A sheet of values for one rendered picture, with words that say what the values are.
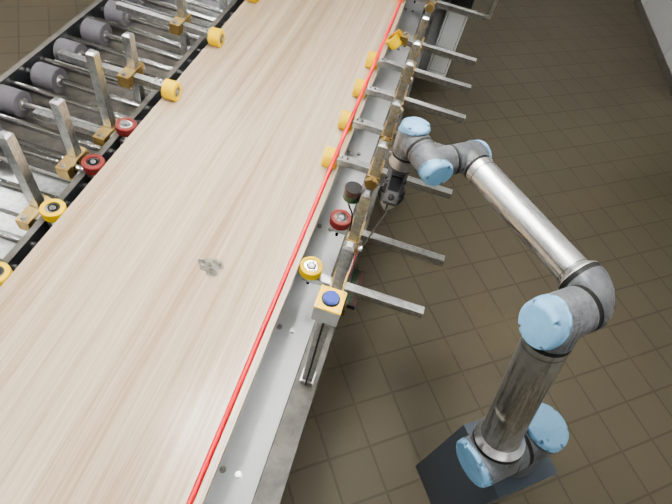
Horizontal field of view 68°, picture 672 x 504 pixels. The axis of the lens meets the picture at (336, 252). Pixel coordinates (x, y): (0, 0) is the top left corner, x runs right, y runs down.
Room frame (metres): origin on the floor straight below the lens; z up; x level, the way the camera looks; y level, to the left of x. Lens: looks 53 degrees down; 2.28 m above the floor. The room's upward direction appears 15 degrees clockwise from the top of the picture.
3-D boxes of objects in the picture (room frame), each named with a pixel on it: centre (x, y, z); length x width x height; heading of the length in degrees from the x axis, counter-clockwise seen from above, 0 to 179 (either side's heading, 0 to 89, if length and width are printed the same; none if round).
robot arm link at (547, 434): (0.65, -0.76, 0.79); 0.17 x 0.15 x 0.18; 126
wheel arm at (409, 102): (1.96, -0.16, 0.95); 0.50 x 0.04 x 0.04; 87
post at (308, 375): (0.67, -0.02, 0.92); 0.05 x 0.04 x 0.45; 177
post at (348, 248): (0.93, -0.03, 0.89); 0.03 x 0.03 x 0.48; 87
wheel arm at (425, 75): (2.21, -0.17, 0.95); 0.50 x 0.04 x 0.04; 87
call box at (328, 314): (0.67, -0.02, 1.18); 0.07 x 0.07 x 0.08; 87
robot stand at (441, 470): (0.66, -0.77, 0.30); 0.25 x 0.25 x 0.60; 32
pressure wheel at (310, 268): (0.97, 0.07, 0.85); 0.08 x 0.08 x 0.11
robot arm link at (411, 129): (1.24, -0.13, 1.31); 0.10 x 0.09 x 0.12; 36
